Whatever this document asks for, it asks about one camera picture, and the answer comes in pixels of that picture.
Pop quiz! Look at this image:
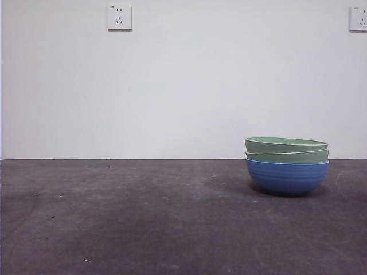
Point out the green ribbed bowl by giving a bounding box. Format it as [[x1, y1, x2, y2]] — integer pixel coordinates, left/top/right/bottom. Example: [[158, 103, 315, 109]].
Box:
[[245, 147, 330, 165], [244, 136, 329, 155]]

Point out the blue ribbed bowl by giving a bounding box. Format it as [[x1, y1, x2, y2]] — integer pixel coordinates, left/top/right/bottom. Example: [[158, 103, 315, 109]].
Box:
[[245, 158, 330, 198]]

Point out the white wall socket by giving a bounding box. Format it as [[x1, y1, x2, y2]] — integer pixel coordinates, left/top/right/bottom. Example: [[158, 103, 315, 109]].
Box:
[[349, 6, 367, 33], [107, 4, 133, 32]]

